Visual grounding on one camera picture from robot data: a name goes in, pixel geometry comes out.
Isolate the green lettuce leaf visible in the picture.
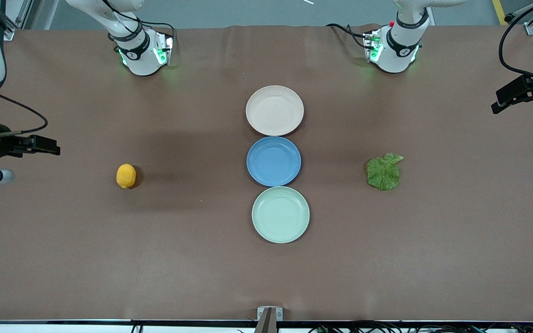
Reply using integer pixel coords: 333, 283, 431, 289
366, 153, 405, 191

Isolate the beige round plate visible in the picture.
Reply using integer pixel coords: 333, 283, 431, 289
246, 86, 304, 136

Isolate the black base cable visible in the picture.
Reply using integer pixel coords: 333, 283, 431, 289
102, 0, 177, 52
325, 23, 374, 49

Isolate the black cable bundle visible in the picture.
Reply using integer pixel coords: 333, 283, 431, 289
308, 319, 533, 333

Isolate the yellow lemon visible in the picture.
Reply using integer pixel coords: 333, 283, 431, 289
116, 163, 137, 189

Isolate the brown mounting bar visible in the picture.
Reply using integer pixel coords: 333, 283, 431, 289
254, 308, 277, 333

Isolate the grey metal bracket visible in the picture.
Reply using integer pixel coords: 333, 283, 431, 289
257, 306, 284, 321

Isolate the brown table cover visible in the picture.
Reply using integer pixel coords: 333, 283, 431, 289
0, 24, 533, 322

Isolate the blue round plate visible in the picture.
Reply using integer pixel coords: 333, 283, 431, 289
247, 136, 302, 187

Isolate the pale green round plate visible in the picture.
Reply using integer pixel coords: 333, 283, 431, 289
252, 186, 310, 244

